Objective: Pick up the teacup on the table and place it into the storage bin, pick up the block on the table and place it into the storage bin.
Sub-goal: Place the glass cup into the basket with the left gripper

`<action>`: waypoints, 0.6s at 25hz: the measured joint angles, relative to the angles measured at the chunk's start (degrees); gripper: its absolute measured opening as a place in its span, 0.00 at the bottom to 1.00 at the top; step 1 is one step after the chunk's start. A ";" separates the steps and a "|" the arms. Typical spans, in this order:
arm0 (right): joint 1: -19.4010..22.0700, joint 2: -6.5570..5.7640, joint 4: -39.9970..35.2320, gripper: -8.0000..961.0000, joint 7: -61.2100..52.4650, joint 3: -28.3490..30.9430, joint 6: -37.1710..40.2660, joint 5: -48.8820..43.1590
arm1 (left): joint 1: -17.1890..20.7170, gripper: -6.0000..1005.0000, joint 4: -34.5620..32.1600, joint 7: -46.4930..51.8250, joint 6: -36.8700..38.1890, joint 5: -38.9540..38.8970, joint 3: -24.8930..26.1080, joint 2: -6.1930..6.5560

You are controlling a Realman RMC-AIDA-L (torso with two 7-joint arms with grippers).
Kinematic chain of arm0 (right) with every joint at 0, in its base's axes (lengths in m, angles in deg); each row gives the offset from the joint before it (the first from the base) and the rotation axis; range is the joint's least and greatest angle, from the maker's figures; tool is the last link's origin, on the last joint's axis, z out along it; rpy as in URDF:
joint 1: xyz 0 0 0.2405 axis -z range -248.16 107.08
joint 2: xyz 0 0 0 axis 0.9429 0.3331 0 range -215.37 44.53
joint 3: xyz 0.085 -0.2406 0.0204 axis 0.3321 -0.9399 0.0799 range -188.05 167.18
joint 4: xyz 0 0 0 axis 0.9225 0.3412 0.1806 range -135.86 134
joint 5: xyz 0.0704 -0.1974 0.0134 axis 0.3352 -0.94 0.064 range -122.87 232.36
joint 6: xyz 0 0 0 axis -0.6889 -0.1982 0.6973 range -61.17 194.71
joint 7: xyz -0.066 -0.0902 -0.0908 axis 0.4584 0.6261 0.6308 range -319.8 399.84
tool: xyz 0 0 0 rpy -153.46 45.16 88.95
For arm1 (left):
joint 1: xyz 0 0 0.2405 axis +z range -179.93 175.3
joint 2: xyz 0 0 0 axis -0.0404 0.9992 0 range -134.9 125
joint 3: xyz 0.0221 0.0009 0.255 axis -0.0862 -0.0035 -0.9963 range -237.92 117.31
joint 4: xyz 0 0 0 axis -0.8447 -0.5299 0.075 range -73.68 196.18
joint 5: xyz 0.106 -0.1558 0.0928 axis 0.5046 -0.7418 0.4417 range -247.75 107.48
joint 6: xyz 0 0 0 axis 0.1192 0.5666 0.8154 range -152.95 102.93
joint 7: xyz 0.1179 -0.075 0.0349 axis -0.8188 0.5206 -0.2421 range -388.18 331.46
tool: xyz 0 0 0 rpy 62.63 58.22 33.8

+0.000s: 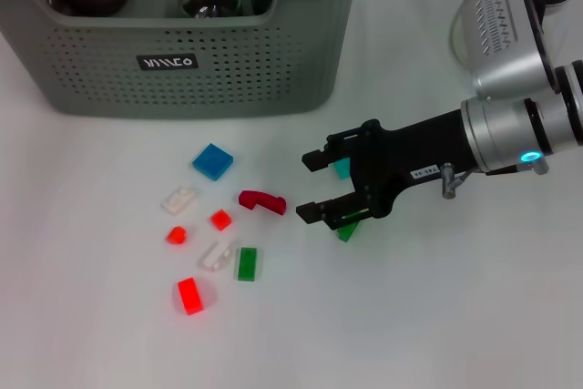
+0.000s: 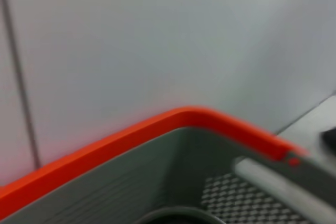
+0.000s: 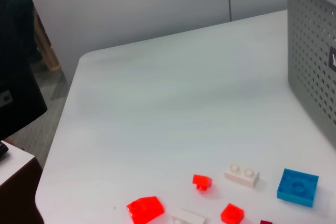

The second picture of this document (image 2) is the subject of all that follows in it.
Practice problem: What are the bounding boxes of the grey perforated storage bin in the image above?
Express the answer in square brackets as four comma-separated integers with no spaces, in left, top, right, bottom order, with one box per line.
[0,126,336,224]

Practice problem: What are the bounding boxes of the glass teacup with black sleeve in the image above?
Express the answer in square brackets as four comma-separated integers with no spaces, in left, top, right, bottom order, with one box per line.
[135,206,225,224]

